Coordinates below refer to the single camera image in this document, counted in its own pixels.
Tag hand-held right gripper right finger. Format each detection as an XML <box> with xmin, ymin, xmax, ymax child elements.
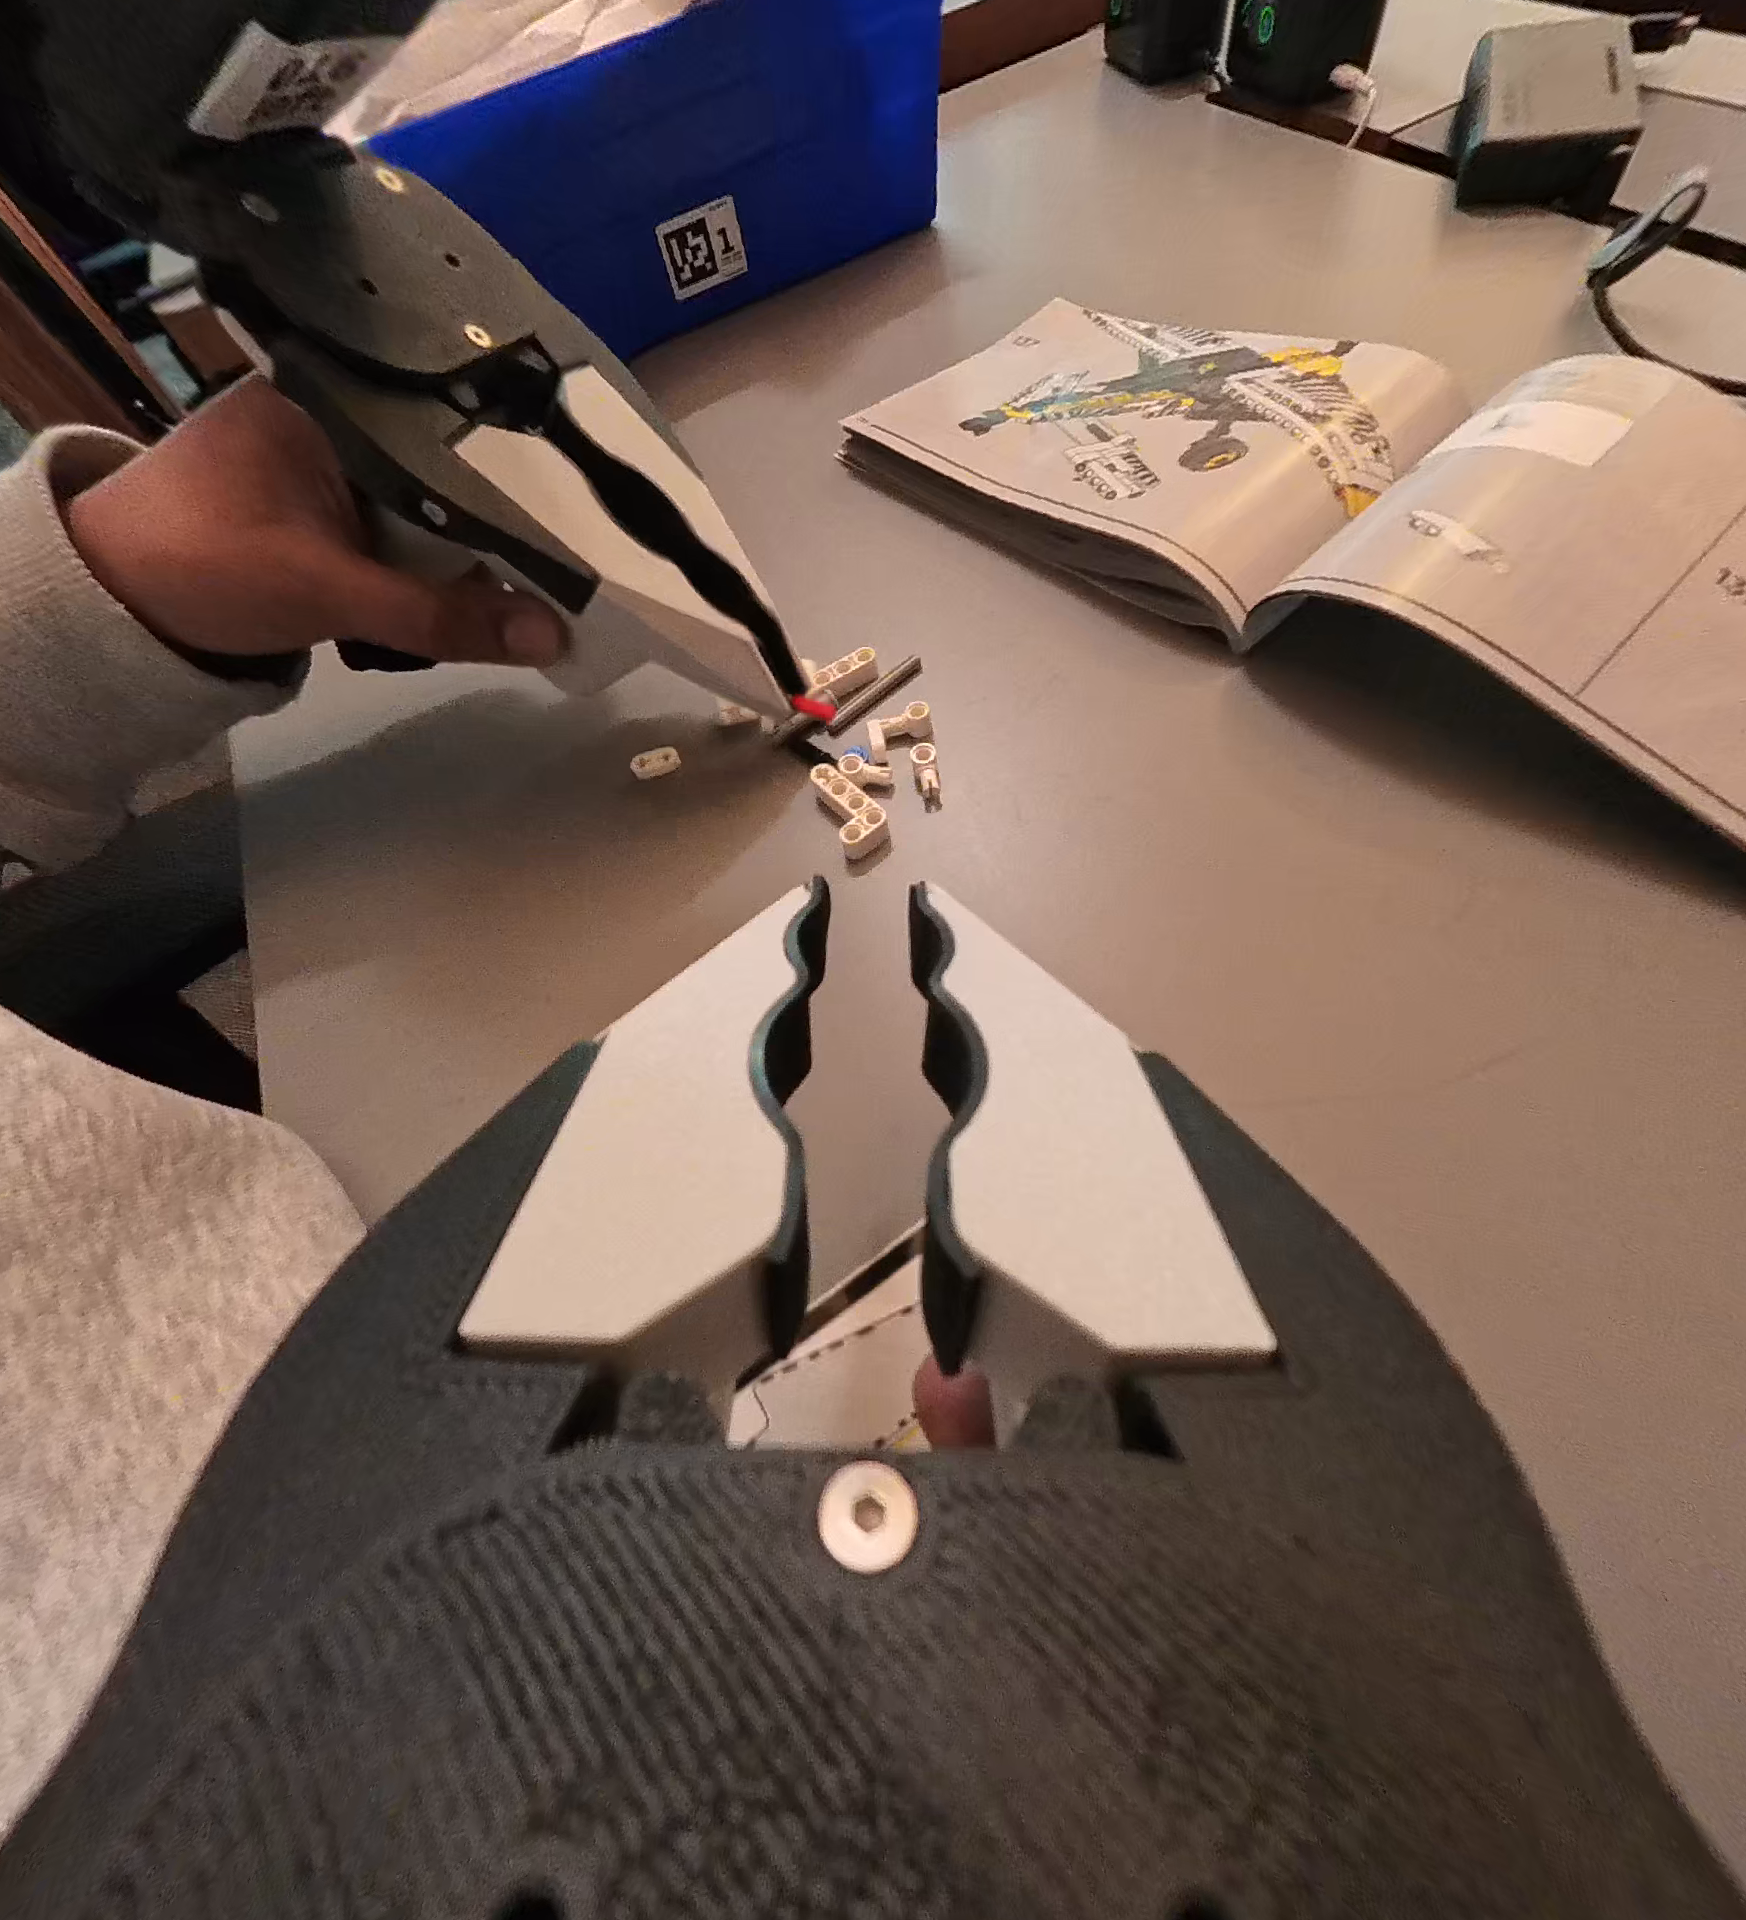
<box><xmin>908</xmin><ymin>882</ymin><xmax>1284</xmax><ymax>1384</ymax></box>

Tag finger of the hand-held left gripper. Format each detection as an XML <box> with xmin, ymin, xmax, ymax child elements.
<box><xmin>511</xmin><ymin>358</ymin><xmax>819</xmax><ymax>703</ymax></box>
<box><xmin>452</xmin><ymin>427</ymin><xmax>800</xmax><ymax>725</ymax></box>

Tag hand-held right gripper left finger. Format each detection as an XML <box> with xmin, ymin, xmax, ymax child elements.
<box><xmin>455</xmin><ymin>876</ymin><xmax>835</xmax><ymax>1384</ymax></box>

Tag zebra sticker sheet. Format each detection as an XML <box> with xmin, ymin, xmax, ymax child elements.
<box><xmin>730</xmin><ymin>1248</ymin><xmax>938</xmax><ymax>1452</ymax></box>

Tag person's left forearm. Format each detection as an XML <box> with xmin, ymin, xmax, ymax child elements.
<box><xmin>0</xmin><ymin>423</ymin><xmax>319</xmax><ymax>960</ymax></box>

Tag white angled lego beam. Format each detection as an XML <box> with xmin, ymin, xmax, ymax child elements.
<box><xmin>809</xmin><ymin>753</ymin><xmax>893</xmax><ymax>863</ymax></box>

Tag lego instruction booklet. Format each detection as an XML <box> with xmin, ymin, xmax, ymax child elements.
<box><xmin>835</xmin><ymin>296</ymin><xmax>1746</xmax><ymax>904</ymax></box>

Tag person's right hand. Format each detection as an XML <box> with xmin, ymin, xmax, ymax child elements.
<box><xmin>912</xmin><ymin>1353</ymin><xmax>1001</xmax><ymax>1452</ymax></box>

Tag person's left hand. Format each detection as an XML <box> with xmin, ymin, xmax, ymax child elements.
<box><xmin>63</xmin><ymin>372</ymin><xmax>575</xmax><ymax>674</ymax></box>

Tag white plastic bags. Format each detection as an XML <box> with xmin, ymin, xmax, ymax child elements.
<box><xmin>323</xmin><ymin>0</ymin><xmax>712</xmax><ymax>146</ymax></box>

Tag blue plastic bin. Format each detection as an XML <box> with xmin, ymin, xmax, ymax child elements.
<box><xmin>360</xmin><ymin>0</ymin><xmax>943</xmax><ymax>365</ymax></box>

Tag black device green light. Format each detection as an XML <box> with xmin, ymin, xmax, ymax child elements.
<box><xmin>1224</xmin><ymin>0</ymin><xmax>1395</xmax><ymax>110</ymax></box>

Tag dark grey power adapter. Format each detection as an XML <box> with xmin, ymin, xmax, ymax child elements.
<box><xmin>1448</xmin><ymin>12</ymin><xmax>1650</xmax><ymax>209</ymax></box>

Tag wooden post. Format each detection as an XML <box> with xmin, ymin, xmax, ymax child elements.
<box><xmin>0</xmin><ymin>83</ymin><xmax>192</xmax><ymax>445</ymax></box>

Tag black cable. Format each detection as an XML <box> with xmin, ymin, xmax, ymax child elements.
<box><xmin>1582</xmin><ymin>165</ymin><xmax>1746</xmax><ymax>401</ymax></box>

